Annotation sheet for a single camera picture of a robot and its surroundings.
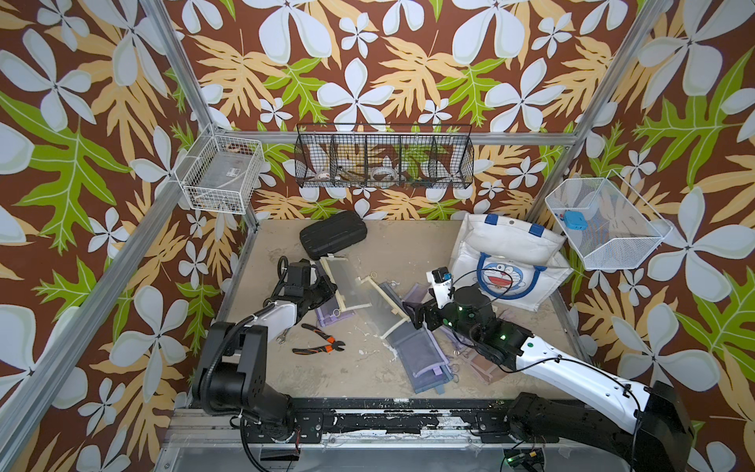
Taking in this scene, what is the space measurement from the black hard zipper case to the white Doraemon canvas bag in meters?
0.40

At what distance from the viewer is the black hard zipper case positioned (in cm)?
108

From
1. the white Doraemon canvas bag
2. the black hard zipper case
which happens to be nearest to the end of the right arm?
the white Doraemon canvas bag

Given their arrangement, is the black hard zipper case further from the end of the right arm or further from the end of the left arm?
the end of the right arm

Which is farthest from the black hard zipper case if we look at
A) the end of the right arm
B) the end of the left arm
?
the end of the right arm

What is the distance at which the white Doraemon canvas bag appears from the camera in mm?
838

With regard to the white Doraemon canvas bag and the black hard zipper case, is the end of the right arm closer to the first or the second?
the white Doraemon canvas bag
